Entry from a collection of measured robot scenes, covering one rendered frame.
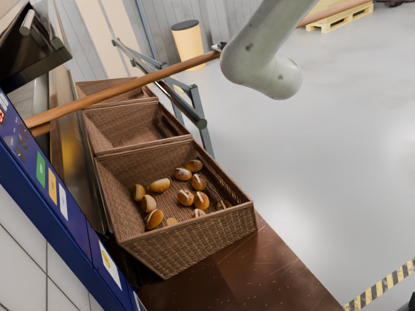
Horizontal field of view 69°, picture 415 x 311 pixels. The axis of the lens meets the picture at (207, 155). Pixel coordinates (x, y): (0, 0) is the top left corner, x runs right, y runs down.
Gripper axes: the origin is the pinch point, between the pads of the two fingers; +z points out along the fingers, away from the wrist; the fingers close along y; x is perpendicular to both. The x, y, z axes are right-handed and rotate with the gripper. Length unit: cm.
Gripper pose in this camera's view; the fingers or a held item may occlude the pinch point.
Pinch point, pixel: (220, 52)
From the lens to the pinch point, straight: 111.4
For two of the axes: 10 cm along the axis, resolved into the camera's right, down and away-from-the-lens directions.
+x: 8.8, -4.1, 2.3
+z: -4.2, -4.6, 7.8
